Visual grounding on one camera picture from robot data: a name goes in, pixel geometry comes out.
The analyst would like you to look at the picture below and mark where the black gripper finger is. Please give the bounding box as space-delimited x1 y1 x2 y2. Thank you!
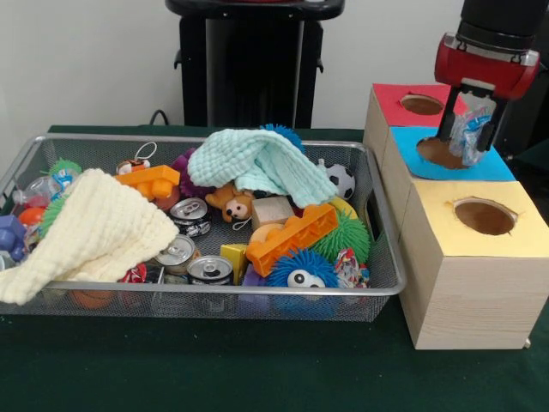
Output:
477 96 500 154
437 86 462 142

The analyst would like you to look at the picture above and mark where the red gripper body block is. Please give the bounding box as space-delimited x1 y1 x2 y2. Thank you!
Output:
435 33 540 100

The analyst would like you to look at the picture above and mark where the crushed clear plastic bottle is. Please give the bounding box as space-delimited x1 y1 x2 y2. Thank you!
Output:
449 96 497 166

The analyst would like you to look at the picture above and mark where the wooden box with three holes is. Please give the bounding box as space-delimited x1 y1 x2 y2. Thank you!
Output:
363 83 549 350

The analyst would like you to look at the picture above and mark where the shallow clear mesh bin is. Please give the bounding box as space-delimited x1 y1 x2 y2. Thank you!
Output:
0 133 407 323

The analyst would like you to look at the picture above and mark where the black upright panel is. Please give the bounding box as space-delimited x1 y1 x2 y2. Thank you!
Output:
498 51 549 160

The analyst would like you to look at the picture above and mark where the small soccer ball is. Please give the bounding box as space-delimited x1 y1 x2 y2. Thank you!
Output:
326 164 356 201

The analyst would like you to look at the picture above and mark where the large green spiky ball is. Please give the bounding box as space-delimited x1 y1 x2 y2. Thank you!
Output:
311 206 373 264

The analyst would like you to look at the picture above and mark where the pale blue waffle cloth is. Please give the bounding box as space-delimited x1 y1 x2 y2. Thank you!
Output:
187 129 340 209

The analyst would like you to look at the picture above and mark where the long orange toy brick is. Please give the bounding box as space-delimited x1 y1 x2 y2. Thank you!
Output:
246 203 339 277

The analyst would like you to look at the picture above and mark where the blue spiky ball with eyes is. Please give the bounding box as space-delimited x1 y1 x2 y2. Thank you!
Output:
267 249 341 318

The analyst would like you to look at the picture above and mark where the small brown teddy toy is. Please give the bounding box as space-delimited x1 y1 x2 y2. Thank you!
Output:
204 182 256 224

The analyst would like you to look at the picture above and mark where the black drink can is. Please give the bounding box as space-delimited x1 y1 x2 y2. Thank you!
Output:
187 255 234 286

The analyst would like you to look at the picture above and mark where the silver drink can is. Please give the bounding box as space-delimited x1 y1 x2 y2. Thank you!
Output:
156 234 198 276

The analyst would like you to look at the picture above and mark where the orange toy brick with studs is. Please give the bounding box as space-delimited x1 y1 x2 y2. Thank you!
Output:
115 165 181 201

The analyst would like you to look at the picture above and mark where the dark green table cloth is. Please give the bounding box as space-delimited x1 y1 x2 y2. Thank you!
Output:
0 124 549 412

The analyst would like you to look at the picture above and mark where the cream yellow knitted cloth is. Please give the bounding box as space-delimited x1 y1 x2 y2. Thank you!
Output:
0 168 178 305

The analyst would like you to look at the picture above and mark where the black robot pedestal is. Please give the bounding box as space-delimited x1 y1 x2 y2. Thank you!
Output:
166 0 346 130

